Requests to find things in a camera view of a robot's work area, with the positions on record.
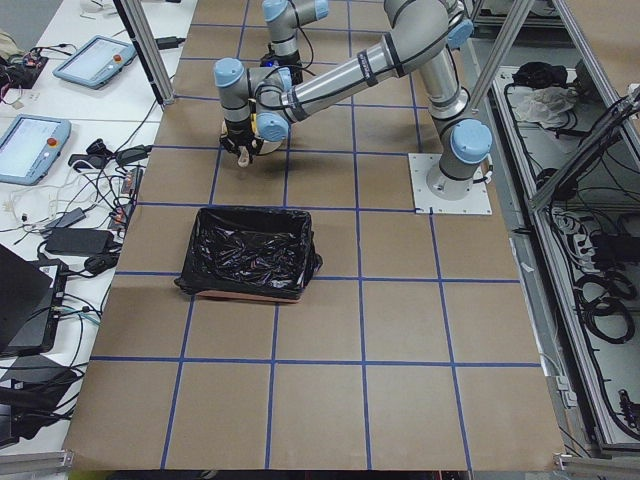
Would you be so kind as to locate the bin with black bag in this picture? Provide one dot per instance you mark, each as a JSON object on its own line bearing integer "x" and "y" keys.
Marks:
{"x": 253, "y": 252}

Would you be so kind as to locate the lower teach pendant tablet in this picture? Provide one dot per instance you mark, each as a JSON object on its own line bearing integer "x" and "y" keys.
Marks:
{"x": 29, "y": 147}

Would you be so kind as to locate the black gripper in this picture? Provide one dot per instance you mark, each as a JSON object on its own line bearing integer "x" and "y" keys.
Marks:
{"x": 237, "y": 138}

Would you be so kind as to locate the aluminium frame post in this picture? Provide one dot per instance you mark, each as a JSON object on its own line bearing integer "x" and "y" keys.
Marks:
{"x": 137, "y": 26}

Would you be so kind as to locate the crumpled white cloth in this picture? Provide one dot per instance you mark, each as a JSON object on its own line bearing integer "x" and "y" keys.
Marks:
{"x": 548, "y": 107}

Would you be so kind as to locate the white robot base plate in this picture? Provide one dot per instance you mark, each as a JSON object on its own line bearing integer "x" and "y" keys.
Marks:
{"x": 434, "y": 193}

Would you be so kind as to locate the upper teach pendant tablet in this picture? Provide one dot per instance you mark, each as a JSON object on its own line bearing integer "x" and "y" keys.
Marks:
{"x": 97, "y": 62}

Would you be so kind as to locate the black laptop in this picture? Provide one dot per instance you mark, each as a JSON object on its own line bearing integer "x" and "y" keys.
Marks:
{"x": 31, "y": 295}

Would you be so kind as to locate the black power adapter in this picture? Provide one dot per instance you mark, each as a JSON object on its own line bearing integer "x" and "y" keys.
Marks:
{"x": 78, "y": 242}

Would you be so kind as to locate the teach pendant tablet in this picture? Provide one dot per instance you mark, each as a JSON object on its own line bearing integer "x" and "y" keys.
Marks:
{"x": 97, "y": 62}
{"x": 29, "y": 147}

